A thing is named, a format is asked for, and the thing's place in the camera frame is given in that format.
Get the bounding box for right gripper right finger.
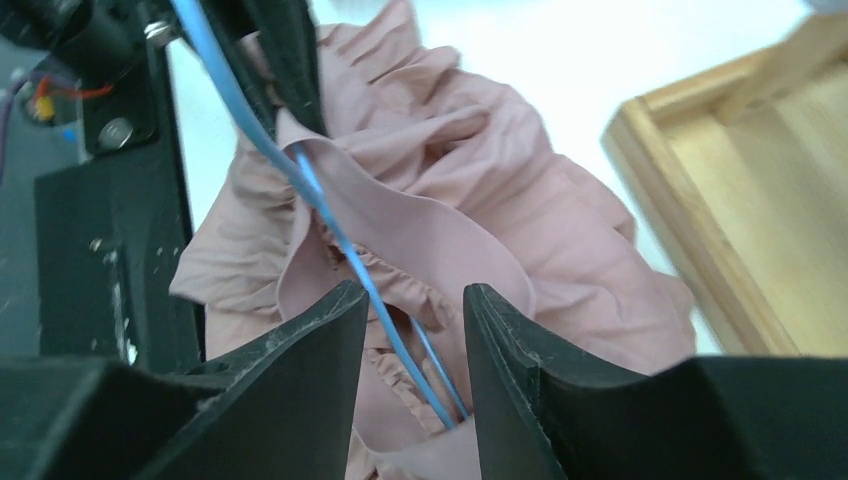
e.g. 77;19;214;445
464;284;847;479

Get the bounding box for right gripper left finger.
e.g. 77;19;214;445
1;281;369;479

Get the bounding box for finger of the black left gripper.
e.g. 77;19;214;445
200;0;327;137

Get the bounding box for pink garment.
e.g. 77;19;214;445
169;0;698;480

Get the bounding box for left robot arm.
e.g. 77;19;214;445
1;1;326;134

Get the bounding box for wooden hanger rack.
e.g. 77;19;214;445
603;13;847;357

